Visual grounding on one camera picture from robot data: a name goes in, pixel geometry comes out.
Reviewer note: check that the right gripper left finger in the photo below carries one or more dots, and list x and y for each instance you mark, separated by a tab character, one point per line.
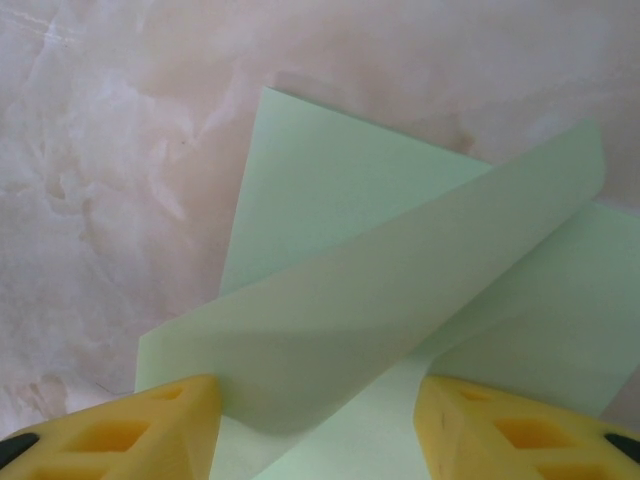
125	430

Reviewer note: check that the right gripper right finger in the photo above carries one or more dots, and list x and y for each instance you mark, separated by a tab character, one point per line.
525	435

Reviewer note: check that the green paper sheet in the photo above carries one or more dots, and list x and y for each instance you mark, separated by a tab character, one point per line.
320	175

